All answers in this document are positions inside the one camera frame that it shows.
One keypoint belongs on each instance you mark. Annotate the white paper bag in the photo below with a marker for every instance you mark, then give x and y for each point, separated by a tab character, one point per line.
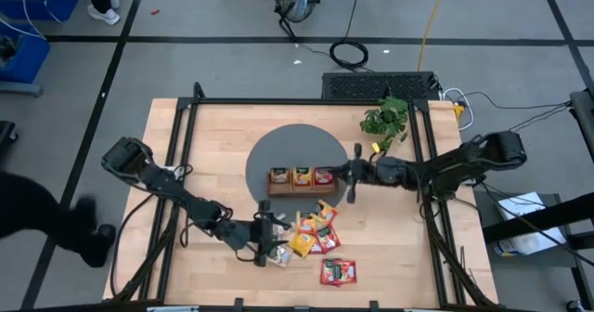
515	205

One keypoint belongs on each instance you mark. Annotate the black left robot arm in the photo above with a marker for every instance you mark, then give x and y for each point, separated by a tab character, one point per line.
162	182

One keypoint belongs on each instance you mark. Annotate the wooden tea organizer box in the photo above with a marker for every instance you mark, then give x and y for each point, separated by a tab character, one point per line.
301	191

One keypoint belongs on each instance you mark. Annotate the yellow power plug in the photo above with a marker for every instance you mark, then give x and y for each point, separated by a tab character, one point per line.
458	112

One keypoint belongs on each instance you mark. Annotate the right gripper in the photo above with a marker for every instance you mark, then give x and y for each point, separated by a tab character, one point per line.
359	172

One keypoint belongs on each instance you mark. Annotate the black cart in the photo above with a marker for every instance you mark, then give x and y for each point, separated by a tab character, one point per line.
5	135

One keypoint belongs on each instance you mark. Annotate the grey metal bar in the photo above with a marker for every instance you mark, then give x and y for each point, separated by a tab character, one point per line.
584	117

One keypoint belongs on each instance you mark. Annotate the black perforated computer case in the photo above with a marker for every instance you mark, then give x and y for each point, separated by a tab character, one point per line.
371	87

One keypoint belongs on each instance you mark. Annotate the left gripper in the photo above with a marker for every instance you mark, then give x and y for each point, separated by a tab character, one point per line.
262	235

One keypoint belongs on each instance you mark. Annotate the green potted plant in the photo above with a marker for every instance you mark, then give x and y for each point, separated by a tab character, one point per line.
385	119

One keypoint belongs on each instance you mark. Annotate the yellow mango tea sachet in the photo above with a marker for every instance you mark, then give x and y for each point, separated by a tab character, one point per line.
327	212
302	177
302	244
306	224

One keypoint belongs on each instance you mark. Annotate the small red scrap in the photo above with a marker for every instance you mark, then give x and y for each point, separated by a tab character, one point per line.
155	11

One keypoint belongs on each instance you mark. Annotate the black metal stand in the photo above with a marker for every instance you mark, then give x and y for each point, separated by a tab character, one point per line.
533	220

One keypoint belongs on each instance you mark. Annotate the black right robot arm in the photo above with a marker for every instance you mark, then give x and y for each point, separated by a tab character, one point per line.
464	159

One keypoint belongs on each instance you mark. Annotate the grey round woven placemat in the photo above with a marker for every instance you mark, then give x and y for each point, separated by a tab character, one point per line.
287	145

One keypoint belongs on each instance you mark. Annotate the black aluminium table frame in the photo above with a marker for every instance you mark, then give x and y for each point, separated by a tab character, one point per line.
278	101

